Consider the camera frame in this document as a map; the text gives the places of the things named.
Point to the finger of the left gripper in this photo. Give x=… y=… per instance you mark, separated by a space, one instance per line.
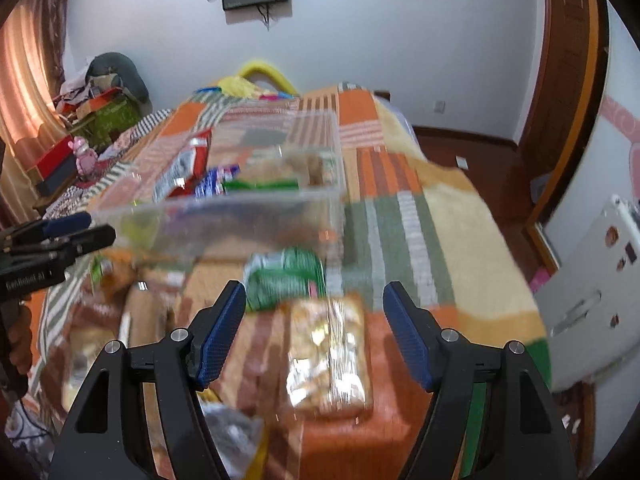
x=37 y=231
x=68 y=247

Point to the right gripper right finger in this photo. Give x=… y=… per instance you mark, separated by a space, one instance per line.
x=491 y=414

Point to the round cracker sleeve white label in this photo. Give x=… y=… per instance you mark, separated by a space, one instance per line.
x=144 y=321

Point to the green jelly cup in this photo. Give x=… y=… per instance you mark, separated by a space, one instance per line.
x=139 y=230

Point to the silver yellow snack packet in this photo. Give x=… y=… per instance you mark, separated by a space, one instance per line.
x=236 y=437

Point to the red snack packet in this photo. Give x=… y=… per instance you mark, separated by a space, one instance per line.
x=184 y=172

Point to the green candy packet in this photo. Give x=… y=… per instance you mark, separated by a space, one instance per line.
x=291 y=273

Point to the yellow rice crispy pack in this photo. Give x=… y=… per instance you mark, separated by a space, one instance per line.
x=327 y=366

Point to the blue white snack bag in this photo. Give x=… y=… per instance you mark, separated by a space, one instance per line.
x=215 y=180

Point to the clear plastic storage bin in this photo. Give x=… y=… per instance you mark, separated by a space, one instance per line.
x=234 y=226

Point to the cat ear crisps bag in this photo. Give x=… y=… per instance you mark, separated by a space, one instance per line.
x=290 y=171

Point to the person's left hand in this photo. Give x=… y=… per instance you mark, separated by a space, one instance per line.
x=20 y=337

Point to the red shoe box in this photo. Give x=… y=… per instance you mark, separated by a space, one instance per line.
x=53 y=168

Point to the pink rabbit toy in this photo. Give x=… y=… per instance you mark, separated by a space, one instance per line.
x=85 y=156

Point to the green patterned storage box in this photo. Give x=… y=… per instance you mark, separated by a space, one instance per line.
x=104 y=126

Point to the patchwork striped bed quilt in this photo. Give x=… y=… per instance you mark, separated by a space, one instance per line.
x=405 y=219

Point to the orange brown curtain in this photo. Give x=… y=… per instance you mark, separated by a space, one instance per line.
x=32 y=42

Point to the yellow pillow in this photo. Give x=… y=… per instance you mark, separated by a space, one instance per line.
x=257 y=80

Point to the wooden wardrobe with sliding doors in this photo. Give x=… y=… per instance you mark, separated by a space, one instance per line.
x=582 y=135

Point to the wall power socket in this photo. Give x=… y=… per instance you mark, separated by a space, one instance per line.
x=439 y=107

